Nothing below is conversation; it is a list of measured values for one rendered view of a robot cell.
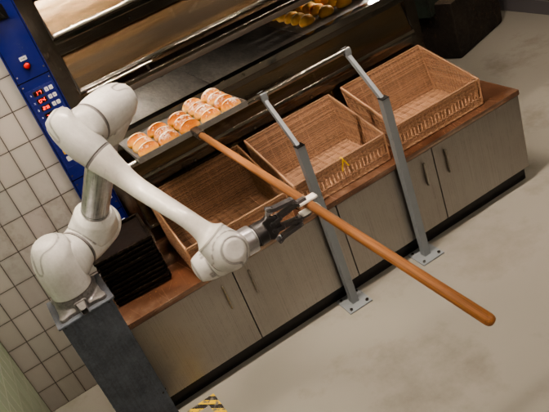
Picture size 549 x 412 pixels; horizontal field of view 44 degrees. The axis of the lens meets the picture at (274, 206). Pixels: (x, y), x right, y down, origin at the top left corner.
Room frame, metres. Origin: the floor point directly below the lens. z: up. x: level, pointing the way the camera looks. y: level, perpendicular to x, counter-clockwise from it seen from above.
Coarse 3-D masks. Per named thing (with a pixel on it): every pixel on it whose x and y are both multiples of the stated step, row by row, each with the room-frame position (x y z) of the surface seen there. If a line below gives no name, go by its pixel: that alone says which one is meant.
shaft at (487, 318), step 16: (240, 160) 2.31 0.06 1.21; (272, 176) 2.10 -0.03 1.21; (288, 192) 1.95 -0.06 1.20; (320, 208) 1.77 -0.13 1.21; (336, 224) 1.67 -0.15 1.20; (368, 240) 1.53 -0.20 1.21; (384, 256) 1.45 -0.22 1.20; (400, 256) 1.41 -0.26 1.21; (416, 272) 1.33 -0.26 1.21; (432, 288) 1.26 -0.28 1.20; (448, 288) 1.23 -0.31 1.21; (464, 304) 1.16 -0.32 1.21; (480, 320) 1.11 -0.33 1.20
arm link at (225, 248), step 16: (96, 160) 1.87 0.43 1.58; (112, 160) 1.88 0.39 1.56; (112, 176) 1.86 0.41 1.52; (128, 176) 1.86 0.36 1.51; (128, 192) 1.84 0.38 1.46; (144, 192) 1.80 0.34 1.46; (160, 192) 1.79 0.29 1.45; (160, 208) 1.74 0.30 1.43; (176, 208) 1.71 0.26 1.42; (192, 224) 1.66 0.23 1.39; (208, 224) 1.66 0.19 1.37; (208, 240) 1.61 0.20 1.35; (224, 240) 1.57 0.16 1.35; (240, 240) 1.57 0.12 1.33; (208, 256) 1.60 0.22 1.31; (224, 256) 1.55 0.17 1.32; (240, 256) 1.55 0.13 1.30
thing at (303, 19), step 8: (312, 0) 4.00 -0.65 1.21; (320, 0) 3.91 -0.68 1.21; (328, 0) 3.83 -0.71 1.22; (336, 0) 3.81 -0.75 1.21; (344, 0) 3.73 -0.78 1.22; (296, 8) 3.96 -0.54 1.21; (304, 8) 3.87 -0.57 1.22; (312, 8) 3.79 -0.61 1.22; (320, 8) 3.71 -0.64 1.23; (328, 8) 3.69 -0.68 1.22; (280, 16) 3.91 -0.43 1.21; (288, 16) 3.83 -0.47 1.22; (296, 16) 3.75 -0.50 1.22; (304, 16) 3.67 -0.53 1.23; (312, 16) 3.68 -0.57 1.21; (320, 16) 3.69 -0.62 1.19; (296, 24) 3.74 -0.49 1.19; (304, 24) 3.65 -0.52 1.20
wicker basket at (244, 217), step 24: (192, 168) 3.19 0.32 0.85; (216, 168) 3.20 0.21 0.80; (240, 168) 3.22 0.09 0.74; (168, 192) 3.13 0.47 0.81; (192, 192) 3.14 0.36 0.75; (240, 192) 3.18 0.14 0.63; (264, 192) 3.11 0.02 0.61; (216, 216) 3.11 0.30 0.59; (240, 216) 3.02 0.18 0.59; (288, 216) 2.81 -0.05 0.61; (192, 240) 2.97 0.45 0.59
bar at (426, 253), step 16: (320, 64) 3.07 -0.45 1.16; (352, 64) 3.09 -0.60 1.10; (288, 80) 3.02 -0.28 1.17; (368, 80) 3.00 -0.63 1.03; (256, 96) 2.97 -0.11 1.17; (384, 96) 2.92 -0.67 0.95; (272, 112) 2.92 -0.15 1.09; (384, 112) 2.91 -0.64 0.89; (288, 128) 2.85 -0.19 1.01; (304, 144) 2.77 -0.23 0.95; (400, 144) 2.91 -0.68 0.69; (304, 160) 2.76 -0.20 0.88; (400, 160) 2.90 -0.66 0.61; (304, 176) 2.79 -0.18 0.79; (400, 176) 2.92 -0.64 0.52; (320, 192) 2.76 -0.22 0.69; (416, 208) 2.90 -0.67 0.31; (416, 224) 2.90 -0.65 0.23; (336, 240) 2.76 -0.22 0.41; (336, 256) 2.75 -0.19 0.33; (416, 256) 2.93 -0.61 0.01; (432, 256) 2.88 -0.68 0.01; (352, 288) 2.76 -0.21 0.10; (352, 304) 2.75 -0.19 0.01
